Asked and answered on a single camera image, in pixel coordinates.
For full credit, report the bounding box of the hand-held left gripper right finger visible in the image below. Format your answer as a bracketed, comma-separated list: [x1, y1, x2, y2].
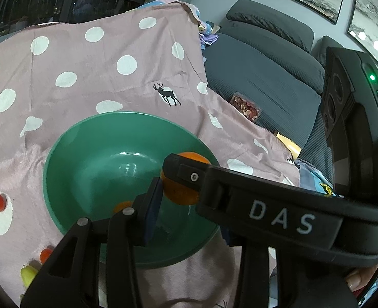
[220, 226, 358, 308]

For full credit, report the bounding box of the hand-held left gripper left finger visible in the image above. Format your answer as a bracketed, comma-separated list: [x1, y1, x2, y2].
[20, 177, 163, 308]

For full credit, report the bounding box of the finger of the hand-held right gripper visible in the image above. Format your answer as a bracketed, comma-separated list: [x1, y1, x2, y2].
[162, 153, 378, 267]

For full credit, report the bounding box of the large orange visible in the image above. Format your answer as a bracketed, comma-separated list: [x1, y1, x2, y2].
[160, 151, 210, 206]

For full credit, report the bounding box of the green bowl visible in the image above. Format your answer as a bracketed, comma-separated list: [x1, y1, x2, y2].
[43, 112, 222, 270]

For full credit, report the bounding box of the yellow-green fruit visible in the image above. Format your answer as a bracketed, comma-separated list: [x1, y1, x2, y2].
[20, 265, 38, 287]

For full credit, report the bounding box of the person's right hand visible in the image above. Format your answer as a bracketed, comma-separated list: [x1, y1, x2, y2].
[345, 261, 378, 299]

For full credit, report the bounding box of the blue cartoon print cloth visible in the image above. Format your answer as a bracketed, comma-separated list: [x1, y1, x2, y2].
[293, 157, 344, 196]

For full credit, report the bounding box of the yellow packet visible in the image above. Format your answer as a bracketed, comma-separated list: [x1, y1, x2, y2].
[274, 130, 302, 158]

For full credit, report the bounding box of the snack packet on sofa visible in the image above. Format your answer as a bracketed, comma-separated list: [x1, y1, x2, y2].
[230, 92, 263, 123]

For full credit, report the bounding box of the dark grey sofa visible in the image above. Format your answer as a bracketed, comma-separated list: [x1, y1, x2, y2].
[204, 0, 353, 180]

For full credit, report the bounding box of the pink polka dot blanket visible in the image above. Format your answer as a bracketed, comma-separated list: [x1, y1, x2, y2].
[0, 0, 302, 308]

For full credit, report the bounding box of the dark balcony window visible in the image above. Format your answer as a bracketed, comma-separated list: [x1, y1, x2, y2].
[0, 0, 164, 39]

